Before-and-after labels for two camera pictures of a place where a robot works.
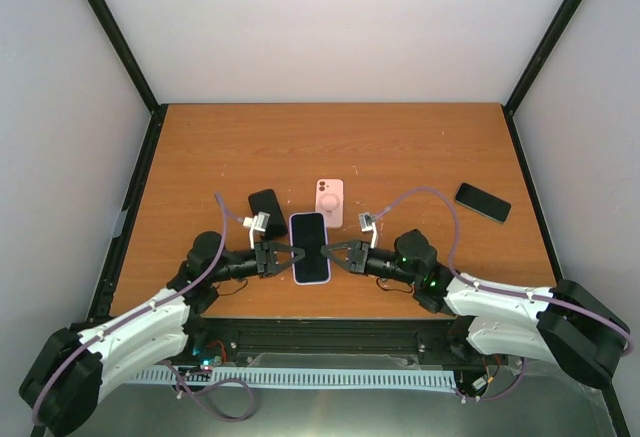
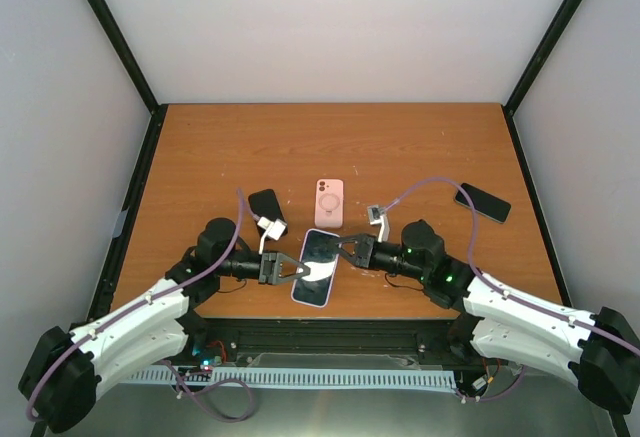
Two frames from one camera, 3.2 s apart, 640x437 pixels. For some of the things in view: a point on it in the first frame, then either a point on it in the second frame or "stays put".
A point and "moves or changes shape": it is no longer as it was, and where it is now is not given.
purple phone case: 291,244 -> 321,257
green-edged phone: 483,203 stays put
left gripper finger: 284,264 -> 285,279
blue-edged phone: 309,234 moves or changes shape
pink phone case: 329,200 stays put
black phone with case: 267,201 stays put
